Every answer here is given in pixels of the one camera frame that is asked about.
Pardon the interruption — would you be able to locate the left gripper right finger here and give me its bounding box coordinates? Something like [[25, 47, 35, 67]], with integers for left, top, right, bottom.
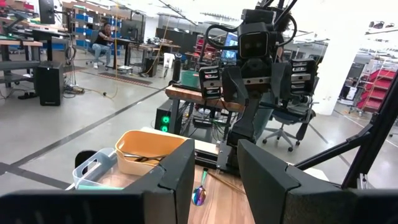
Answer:
[[238, 139, 351, 224]]

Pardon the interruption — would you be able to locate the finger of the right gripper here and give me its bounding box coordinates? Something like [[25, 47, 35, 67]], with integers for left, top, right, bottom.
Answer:
[[223, 65, 249, 106], [272, 61, 293, 101]]

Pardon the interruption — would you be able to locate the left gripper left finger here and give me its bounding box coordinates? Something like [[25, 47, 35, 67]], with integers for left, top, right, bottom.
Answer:
[[124, 139, 197, 224]]

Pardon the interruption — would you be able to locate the iridescent rainbow metal spoon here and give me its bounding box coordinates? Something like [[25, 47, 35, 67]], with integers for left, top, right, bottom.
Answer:
[[191, 167, 210, 207]]

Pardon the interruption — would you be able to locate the gold metal spoon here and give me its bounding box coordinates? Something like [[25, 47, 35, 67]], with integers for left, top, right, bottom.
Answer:
[[206, 170, 247, 196]]

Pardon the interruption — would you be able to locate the lit computer monitor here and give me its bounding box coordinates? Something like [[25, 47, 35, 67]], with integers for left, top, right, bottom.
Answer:
[[222, 32, 239, 60]]

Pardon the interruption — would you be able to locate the office chair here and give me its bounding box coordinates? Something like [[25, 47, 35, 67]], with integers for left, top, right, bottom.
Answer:
[[262, 77, 318, 153]]

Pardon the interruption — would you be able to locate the small teal bin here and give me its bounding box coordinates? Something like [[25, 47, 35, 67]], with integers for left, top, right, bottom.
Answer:
[[180, 70, 200, 88]]

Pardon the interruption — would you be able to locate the orange yellow plastic bin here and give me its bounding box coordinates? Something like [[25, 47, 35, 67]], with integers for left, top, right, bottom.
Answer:
[[114, 129, 189, 177]]

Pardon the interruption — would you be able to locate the wooden workbench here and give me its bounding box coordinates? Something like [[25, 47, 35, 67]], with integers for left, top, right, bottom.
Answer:
[[165, 85, 246, 134]]

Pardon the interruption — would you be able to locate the red bin rack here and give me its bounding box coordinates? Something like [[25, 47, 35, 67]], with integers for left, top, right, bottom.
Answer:
[[194, 34, 215, 55]]

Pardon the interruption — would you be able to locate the computer with green light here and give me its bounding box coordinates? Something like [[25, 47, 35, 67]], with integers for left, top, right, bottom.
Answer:
[[154, 99, 172, 133]]

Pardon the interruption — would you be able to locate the red shelf rack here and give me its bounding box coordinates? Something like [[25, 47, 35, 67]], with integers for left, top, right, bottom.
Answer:
[[357, 68, 397, 113]]

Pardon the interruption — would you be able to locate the clear plastic bin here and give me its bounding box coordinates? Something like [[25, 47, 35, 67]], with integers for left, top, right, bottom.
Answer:
[[72, 147, 125, 191]]

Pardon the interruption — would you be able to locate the black computer tower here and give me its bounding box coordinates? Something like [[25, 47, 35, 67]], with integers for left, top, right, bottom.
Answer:
[[34, 61, 65, 106]]

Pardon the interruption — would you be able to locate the shelf with blue bins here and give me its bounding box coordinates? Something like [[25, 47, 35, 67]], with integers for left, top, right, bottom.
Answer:
[[62, 1, 122, 47]]

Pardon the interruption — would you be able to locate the grey workbench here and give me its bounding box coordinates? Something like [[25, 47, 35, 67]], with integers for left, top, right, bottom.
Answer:
[[0, 39, 44, 90]]

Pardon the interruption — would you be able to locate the black monitor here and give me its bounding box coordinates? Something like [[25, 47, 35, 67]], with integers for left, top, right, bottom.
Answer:
[[39, 0, 56, 25]]

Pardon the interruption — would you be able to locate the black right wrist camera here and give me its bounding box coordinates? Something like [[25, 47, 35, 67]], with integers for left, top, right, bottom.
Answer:
[[238, 21, 277, 60]]

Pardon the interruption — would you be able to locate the black pedestal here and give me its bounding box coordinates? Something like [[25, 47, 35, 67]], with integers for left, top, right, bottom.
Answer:
[[172, 52, 182, 82]]

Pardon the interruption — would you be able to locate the silver aluminium bracket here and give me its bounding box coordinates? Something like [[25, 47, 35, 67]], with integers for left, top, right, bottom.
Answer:
[[357, 174, 371, 189]]

